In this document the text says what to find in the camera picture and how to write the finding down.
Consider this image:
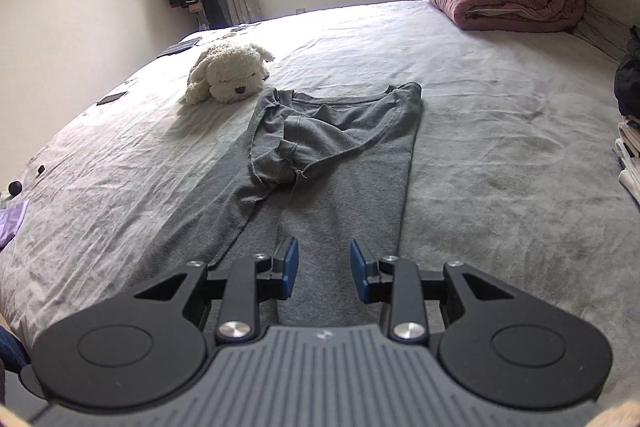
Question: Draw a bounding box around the black tablet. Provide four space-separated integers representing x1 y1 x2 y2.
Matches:
156 36 202 59

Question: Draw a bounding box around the white plush dog toy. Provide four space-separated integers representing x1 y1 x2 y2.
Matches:
186 42 276 106

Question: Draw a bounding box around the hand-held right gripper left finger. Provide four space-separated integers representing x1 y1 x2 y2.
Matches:
132 236 301 344

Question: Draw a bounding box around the grey t-shirt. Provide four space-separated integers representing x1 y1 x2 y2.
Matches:
207 82 423 325

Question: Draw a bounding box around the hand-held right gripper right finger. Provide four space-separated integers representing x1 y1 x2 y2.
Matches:
350 238 516 344

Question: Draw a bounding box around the stack of folded clothes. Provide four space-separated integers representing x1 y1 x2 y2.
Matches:
614 24 640 210

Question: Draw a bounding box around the purple cloth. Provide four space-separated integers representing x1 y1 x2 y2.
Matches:
0 201 30 250

